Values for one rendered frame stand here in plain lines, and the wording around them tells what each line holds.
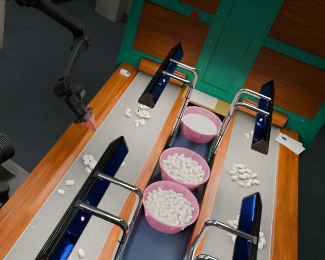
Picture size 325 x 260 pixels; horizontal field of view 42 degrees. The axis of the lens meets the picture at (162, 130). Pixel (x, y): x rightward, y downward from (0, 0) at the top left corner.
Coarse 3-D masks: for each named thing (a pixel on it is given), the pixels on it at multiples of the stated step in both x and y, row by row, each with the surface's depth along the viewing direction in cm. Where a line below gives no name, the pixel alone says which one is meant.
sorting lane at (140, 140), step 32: (128, 96) 251; (160, 96) 261; (128, 128) 228; (160, 128) 236; (96, 160) 202; (128, 160) 209; (64, 192) 182; (128, 192) 192; (32, 224) 165; (96, 224) 174; (32, 256) 155; (96, 256) 162
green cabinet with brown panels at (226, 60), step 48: (144, 0) 250; (192, 0) 243; (240, 0) 236; (288, 0) 229; (144, 48) 268; (192, 48) 260; (240, 48) 251; (288, 48) 242; (240, 96) 267; (288, 96) 260
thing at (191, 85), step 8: (176, 64) 221; (184, 64) 220; (160, 72) 209; (168, 72) 209; (184, 80) 208; (192, 80) 224; (192, 88) 210; (184, 104) 214; (184, 112) 237; (176, 120) 222; (176, 128) 225; (168, 144) 231
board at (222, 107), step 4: (184, 92) 265; (184, 96) 262; (220, 100) 271; (196, 104) 260; (200, 104) 260; (216, 104) 265; (220, 104) 267; (224, 104) 268; (228, 104) 269; (208, 108) 260; (216, 108) 262; (220, 108) 263; (224, 108) 264; (228, 108) 266; (216, 112) 260; (220, 112) 259; (224, 112) 261
